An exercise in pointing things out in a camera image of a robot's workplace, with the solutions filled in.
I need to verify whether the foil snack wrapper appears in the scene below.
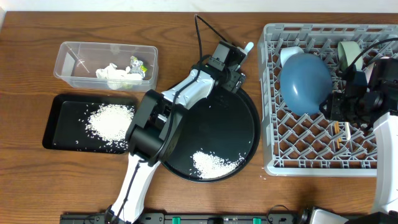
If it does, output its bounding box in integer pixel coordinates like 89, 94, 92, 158
128, 56, 147, 78

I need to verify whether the wooden chopstick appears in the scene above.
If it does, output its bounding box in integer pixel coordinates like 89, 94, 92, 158
334, 121, 340, 149

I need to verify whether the dark blue bowl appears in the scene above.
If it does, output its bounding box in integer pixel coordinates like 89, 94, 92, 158
280, 53, 333, 116

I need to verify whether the rice pile on round tray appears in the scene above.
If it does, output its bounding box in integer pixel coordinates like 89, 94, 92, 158
190, 151, 245, 179

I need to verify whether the black rectangular tray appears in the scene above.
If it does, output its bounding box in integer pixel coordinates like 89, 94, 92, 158
42, 94, 135, 153

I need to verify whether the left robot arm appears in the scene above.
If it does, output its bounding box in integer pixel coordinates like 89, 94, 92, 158
104, 40, 259, 223

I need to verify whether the teal green bowl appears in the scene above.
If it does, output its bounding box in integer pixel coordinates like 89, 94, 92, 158
337, 41, 361, 72

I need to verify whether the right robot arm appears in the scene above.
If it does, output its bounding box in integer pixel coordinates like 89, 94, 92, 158
319, 58, 397, 223

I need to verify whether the grey dishwasher rack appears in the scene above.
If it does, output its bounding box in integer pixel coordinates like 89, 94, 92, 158
257, 23, 397, 177

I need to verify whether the round black serving tray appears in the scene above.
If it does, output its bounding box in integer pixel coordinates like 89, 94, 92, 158
163, 88, 261, 182

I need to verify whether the rice pile on rectangular tray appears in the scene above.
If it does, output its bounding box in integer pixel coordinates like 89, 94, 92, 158
77, 103, 135, 153

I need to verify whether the clear plastic waste bin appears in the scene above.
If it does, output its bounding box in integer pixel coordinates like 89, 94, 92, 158
53, 42, 159, 92

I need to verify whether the white plastic spoon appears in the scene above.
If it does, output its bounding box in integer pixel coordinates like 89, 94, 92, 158
345, 122, 351, 141

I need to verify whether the light blue plastic knife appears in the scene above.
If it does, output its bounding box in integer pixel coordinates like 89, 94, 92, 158
238, 42, 254, 66

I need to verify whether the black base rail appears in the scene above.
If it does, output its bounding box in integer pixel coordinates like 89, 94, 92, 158
59, 212, 310, 224

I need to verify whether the white napkin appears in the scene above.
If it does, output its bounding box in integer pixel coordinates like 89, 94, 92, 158
96, 63, 143, 90

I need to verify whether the light blue small bowl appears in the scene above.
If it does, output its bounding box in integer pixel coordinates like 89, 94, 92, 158
280, 46, 304, 67

